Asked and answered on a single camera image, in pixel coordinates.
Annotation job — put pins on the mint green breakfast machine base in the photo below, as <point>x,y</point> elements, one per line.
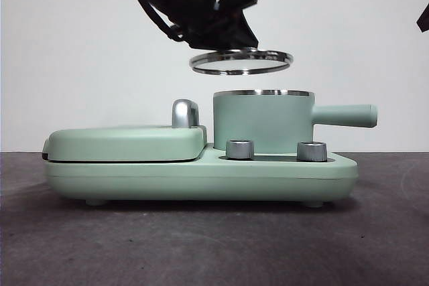
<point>201,182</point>

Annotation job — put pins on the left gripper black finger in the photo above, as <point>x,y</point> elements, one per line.
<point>231,35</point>

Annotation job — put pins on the mint green saucepan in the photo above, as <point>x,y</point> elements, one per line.
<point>261,118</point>

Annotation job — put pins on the glass pot lid green knob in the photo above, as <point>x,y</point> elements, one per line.
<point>241,63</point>

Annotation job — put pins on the silver control knob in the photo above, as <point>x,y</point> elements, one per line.
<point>312,152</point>
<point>240,149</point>

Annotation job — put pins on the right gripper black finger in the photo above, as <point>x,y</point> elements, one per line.
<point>425,21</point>

